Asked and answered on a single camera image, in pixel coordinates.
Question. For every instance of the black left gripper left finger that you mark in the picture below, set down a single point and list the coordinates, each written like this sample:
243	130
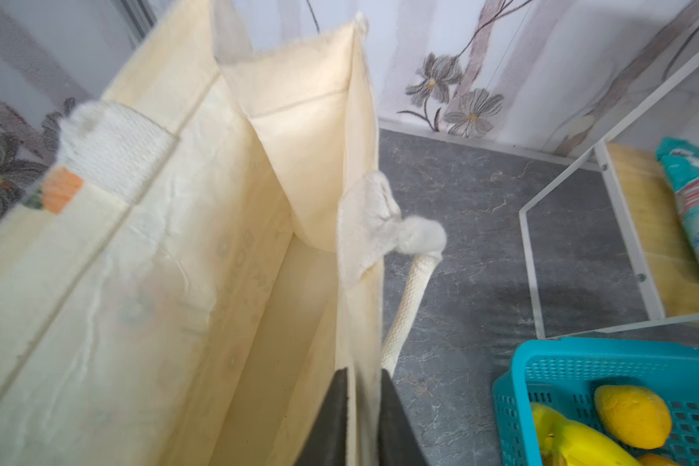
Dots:
326	444

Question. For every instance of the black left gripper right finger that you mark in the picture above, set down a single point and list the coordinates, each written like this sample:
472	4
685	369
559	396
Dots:
397	443

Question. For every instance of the yellow banana bunch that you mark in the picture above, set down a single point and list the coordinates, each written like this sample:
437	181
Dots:
565	442

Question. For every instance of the cream floral grocery tote bag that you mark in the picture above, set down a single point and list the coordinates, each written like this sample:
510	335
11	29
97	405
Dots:
215	240

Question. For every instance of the orange fruit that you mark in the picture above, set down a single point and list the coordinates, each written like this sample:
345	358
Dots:
655	460

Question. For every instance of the teal plastic basket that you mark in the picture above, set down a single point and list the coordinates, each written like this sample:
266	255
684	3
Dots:
564	374

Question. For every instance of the yellow lemon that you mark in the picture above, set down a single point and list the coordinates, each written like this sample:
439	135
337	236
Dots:
636	416

